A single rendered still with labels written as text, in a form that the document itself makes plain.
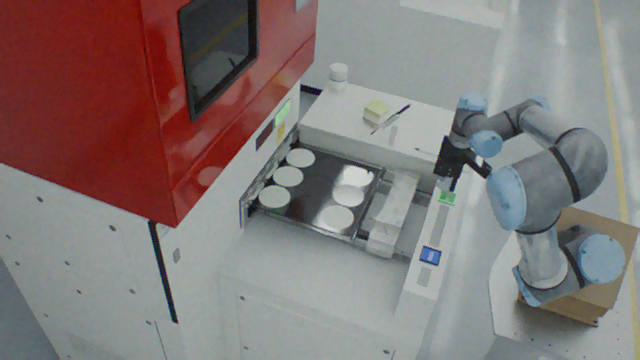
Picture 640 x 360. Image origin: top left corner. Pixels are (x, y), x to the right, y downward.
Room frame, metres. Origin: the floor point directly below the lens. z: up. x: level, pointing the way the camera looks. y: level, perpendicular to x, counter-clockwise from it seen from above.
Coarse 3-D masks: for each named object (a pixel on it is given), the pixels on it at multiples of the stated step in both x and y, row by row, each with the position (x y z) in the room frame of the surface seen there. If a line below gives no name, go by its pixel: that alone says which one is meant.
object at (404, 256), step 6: (288, 222) 1.14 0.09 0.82; (342, 240) 1.08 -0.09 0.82; (354, 240) 1.07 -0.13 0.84; (360, 240) 1.06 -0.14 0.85; (360, 246) 1.06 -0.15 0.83; (396, 252) 1.03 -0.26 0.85; (402, 252) 1.03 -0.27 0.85; (408, 252) 1.03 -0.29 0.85; (396, 258) 1.02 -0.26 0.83; (402, 258) 1.02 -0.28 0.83; (408, 258) 1.01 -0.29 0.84
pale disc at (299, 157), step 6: (294, 150) 1.42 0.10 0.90; (300, 150) 1.42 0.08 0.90; (306, 150) 1.42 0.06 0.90; (288, 156) 1.38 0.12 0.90; (294, 156) 1.38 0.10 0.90; (300, 156) 1.39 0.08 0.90; (306, 156) 1.39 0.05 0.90; (312, 156) 1.39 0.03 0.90; (288, 162) 1.35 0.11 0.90; (294, 162) 1.35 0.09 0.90; (300, 162) 1.35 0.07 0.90; (306, 162) 1.36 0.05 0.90; (312, 162) 1.36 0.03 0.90
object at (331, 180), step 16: (320, 160) 1.38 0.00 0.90; (336, 160) 1.38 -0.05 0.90; (272, 176) 1.27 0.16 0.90; (304, 176) 1.28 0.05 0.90; (320, 176) 1.29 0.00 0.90; (336, 176) 1.30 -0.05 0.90; (352, 176) 1.31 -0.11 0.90; (368, 176) 1.31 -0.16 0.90; (304, 192) 1.20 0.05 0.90; (320, 192) 1.21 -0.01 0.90; (336, 192) 1.22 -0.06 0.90; (352, 192) 1.23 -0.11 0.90; (368, 192) 1.23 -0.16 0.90; (272, 208) 1.12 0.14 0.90; (288, 208) 1.13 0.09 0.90; (304, 208) 1.13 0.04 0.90; (320, 208) 1.14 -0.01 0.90; (352, 208) 1.15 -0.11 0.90; (320, 224) 1.07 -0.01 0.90; (352, 224) 1.08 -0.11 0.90
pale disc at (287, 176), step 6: (282, 168) 1.31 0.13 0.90; (288, 168) 1.32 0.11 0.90; (294, 168) 1.32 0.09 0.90; (276, 174) 1.28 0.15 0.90; (282, 174) 1.28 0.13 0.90; (288, 174) 1.29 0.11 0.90; (294, 174) 1.29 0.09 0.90; (300, 174) 1.29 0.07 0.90; (276, 180) 1.25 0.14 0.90; (282, 180) 1.25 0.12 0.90; (288, 180) 1.26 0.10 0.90; (294, 180) 1.26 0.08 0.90; (300, 180) 1.26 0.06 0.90
